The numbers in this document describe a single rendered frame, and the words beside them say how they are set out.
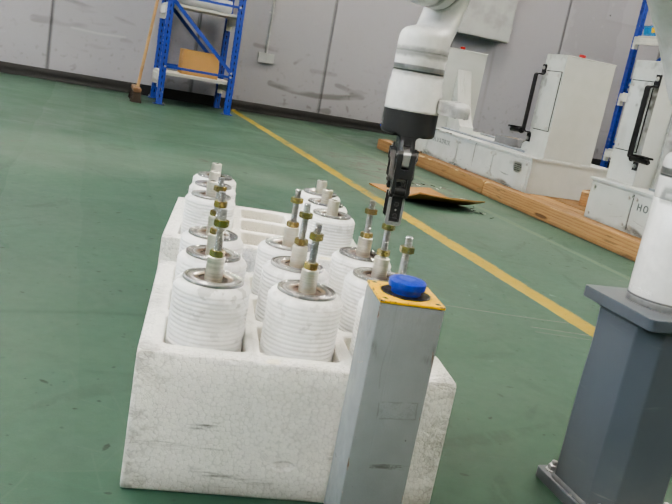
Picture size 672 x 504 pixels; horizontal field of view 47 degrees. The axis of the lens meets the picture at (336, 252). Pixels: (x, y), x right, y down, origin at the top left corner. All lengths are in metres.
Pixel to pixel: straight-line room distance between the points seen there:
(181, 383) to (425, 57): 0.51
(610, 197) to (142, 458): 2.88
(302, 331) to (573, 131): 3.40
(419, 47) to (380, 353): 0.43
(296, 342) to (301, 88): 6.45
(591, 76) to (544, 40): 4.08
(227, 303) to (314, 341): 0.12
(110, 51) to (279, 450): 6.27
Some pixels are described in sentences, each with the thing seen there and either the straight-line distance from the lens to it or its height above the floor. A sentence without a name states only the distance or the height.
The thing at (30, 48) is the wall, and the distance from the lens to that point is 7.11.
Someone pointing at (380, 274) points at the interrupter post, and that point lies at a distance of 1.10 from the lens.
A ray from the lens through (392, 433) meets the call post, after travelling 0.84.
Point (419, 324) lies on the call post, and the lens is 0.80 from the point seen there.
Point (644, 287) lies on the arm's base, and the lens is 1.09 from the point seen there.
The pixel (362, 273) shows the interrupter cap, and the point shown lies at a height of 0.25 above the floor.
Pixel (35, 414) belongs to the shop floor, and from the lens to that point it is 1.16.
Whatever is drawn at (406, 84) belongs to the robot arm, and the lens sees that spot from 1.04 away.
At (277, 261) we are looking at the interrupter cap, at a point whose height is 0.25.
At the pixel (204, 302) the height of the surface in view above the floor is 0.24.
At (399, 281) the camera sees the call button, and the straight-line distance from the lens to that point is 0.80.
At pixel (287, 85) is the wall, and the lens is 7.31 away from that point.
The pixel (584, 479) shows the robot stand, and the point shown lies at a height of 0.05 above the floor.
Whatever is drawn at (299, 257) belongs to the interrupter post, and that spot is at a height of 0.27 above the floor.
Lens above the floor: 0.53
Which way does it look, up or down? 13 degrees down
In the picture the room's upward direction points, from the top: 11 degrees clockwise
